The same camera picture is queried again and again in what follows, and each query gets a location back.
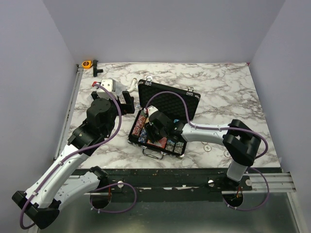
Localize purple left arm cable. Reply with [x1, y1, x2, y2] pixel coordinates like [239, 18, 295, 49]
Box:
[19, 81, 138, 230]

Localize black T-shaped tool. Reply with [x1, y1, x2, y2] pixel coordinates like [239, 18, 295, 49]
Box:
[93, 59, 104, 77]

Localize white red poker chip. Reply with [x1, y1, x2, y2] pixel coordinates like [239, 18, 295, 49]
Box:
[224, 150, 231, 158]
[204, 145, 212, 152]

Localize red playing card deck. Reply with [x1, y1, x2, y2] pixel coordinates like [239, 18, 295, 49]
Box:
[147, 137, 167, 149]

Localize clear plastic organizer box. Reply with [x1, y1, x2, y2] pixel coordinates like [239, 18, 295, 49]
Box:
[87, 80, 127, 103]

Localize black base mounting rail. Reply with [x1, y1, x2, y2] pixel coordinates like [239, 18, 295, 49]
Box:
[89, 168, 252, 203]

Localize white pipe fitting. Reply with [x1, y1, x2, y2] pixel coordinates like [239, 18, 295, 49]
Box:
[127, 78, 138, 93]

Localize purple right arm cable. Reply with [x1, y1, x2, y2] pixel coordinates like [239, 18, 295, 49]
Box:
[144, 91, 271, 212]

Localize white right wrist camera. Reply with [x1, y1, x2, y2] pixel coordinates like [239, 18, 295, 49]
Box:
[146, 106, 158, 117]

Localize orange tape measure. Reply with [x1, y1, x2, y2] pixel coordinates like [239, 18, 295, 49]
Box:
[82, 60, 93, 69]

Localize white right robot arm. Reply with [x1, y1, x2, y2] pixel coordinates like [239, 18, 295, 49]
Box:
[145, 107, 261, 190]

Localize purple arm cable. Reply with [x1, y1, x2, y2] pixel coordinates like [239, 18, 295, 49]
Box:
[19, 81, 138, 230]
[144, 91, 271, 212]

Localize black poker chip case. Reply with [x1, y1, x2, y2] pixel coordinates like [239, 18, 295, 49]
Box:
[128, 80, 201, 158]

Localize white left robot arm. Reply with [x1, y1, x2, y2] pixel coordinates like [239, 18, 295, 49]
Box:
[12, 91, 135, 230]

